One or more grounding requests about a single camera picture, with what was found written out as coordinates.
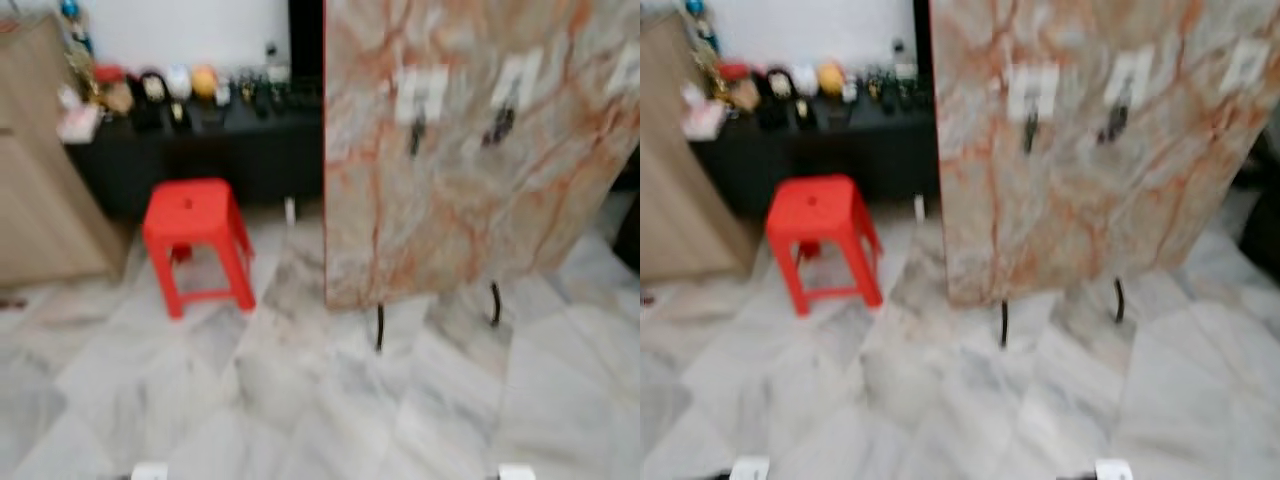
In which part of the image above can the light wood cabinet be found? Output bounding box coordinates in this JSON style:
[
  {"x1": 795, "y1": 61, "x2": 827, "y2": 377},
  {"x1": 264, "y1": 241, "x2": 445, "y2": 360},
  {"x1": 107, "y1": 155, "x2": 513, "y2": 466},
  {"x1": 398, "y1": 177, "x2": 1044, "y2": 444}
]
[
  {"x1": 640, "y1": 10, "x2": 761, "y2": 283},
  {"x1": 0, "y1": 15, "x2": 131, "y2": 291}
]

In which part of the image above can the floral tissue pack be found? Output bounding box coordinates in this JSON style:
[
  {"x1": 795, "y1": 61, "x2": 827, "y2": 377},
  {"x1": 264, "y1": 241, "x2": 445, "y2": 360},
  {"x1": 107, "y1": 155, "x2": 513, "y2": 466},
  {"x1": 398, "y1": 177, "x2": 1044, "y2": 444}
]
[
  {"x1": 55, "y1": 85, "x2": 103, "y2": 144},
  {"x1": 680, "y1": 82, "x2": 729, "y2": 141}
]

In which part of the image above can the red lid glass jar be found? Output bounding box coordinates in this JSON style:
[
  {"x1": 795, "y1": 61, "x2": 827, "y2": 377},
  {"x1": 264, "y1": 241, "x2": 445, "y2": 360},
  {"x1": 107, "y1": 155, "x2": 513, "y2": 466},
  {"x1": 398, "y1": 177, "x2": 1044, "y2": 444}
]
[
  {"x1": 95, "y1": 65, "x2": 136, "y2": 116},
  {"x1": 718, "y1": 62, "x2": 761, "y2": 113}
]

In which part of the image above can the orange veined marble board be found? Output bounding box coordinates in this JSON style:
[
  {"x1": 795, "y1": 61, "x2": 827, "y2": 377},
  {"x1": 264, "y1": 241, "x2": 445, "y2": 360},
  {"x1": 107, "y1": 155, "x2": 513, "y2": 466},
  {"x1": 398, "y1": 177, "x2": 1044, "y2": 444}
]
[
  {"x1": 928, "y1": 0, "x2": 1280, "y2": 308},
  {"x1": 322, "y1": 0, "x2": 641, "y2": 311}
]

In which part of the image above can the red plastic stool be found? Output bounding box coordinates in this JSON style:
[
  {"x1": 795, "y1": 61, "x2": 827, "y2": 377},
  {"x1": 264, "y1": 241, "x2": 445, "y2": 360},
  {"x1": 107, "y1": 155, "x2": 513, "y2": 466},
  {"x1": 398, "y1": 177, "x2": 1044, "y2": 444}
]
[
  {"x1": 141, "y1": 178, "x2": 257, "y2": 321},
  {"x1": 765, "y1": 175, "x2": 885, "y2": 318}
]

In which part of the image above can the small gold trophy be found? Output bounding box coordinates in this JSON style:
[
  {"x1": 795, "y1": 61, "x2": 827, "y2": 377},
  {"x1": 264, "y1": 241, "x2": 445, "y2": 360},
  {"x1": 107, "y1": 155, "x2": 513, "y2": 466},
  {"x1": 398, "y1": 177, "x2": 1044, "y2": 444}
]
[
  {"x1": 692, "y1": 42, "x2": 726, "y2": 98},
  {"x1": 65, "y1": 45, "x2": 101, "y2": 101}
]

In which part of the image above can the tall blue gold trophy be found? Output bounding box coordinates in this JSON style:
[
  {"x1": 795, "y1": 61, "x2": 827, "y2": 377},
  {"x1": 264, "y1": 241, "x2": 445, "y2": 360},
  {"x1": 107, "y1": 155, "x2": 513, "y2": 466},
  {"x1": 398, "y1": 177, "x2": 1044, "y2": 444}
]
[
  {"x1": 683, "y1": 0, "x2": 721, "y2": 53},
  {"x1": 58, "y1": 0, "x2": 96, "y2": 56}
]

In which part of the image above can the black TV console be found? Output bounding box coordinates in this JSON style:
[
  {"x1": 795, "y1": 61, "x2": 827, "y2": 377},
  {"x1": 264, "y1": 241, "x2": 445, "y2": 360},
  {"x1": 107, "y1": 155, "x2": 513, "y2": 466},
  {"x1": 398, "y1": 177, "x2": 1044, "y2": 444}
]
[
  {"x1": 690, "y1": 90, "x2": 936, "y2": 221},
  {"x1": 65, "y1": 95, "x2": 326, "y2": 223}
]

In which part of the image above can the black television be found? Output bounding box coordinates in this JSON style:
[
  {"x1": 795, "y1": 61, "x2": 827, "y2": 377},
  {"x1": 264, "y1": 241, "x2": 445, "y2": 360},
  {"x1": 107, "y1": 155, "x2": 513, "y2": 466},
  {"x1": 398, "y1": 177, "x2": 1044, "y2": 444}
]
[
  {"x1": 913, "y1": 0, "x2": 936, "y2": 96},
  {"x1": 288, "y1": 0, "x2": 326, "y2": 101}
]

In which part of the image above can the white taped wall hook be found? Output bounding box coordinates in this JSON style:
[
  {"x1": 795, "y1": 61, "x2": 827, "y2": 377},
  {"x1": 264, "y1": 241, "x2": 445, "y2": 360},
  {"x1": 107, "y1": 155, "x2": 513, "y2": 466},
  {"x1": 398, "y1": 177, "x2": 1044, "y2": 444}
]
[
  {"x1": 605, "y1": 40, "x2": 641, "y2": 96},
  {"x1": 490, "y1": 48, "x2": 546, "y2": 111},
  {"x1": 1103, "y1": 45, "x2": 1156, "y2": 109},
  {"x1": 395, "y1": 65, "x2": 451, "y2": 126},
  {"x1": 1220, "y1": 38, "x2": 1273, "y2": 96},
  {"x1": 1005, "y1": 62, "x2": 1061, "y2": 123}
]

